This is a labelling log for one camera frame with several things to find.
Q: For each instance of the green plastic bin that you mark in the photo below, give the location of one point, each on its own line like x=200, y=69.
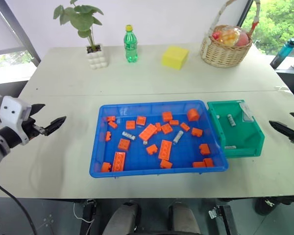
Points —
x=245, y=137

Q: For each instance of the small orange block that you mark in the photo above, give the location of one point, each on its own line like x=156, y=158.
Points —
x=106, y=167
x=158, y=126
x=152, y=149
x=197, y=132
x=204, y=149
x=209, y=162
x=174, y=122
x=110, y=118
x=185, y=126
x=108, y=136
x=198, y=164
x=112, y=124
x=166, y=164

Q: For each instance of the clear label holder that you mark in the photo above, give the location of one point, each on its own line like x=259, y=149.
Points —
x=246, y=113

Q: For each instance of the dark window frame post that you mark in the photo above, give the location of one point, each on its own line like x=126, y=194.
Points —
x=17, y=34

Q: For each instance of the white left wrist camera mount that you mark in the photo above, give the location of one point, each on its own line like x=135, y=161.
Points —
x=12, y=110

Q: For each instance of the black table leg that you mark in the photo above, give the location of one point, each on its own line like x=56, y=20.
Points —
x=87, y=216
x=227, y=218

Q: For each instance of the green leafy plant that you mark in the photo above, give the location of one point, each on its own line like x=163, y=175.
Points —
x=84, y=19

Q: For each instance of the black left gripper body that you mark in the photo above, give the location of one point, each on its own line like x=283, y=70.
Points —
x=30, y=128

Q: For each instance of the black side table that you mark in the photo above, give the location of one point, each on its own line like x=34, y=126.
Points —
x=290, y=80

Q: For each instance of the grey rounded leg cover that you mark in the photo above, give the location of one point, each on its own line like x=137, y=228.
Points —
x=185, y=218
x=123, y=218

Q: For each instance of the green plastic soda bottle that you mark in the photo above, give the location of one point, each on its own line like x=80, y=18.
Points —
x=130, y=46

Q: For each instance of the blue plastic tray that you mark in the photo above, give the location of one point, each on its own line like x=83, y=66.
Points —
x=137, y=159

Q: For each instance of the red round fruit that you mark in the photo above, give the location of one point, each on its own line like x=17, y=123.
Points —
x=243, y=39

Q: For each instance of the yellow sponge block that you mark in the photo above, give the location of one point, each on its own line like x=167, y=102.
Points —
x=174, y=58

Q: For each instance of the wrapped yellow orange fruit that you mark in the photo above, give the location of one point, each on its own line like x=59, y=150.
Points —
x=229, y=36

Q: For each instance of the blue black water bottle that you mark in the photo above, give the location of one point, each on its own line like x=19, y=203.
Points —
x=284, y=52

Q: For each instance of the small red yellow fruit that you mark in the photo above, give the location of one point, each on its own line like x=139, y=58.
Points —
x=216, y=35

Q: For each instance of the square orange block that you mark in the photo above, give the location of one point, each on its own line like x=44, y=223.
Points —
x=130, y=124
x=141, y=120
x=166, y=128
x=123, y=144
x=167, y=116

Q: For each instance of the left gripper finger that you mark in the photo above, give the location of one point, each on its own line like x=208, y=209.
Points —
x=37, y=108
x=54, y=125

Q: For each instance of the long orange block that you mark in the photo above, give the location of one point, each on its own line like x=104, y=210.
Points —
x=147, y=132
x=165, y=149
x=119, y=161

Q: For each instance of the metal table bracket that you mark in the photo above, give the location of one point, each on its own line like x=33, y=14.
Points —
x=214, y=213

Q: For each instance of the black caster wheel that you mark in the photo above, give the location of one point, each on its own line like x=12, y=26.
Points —
x=267, y=206

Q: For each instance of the white bubble plant pot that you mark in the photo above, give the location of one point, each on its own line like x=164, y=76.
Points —
x=96, y=58

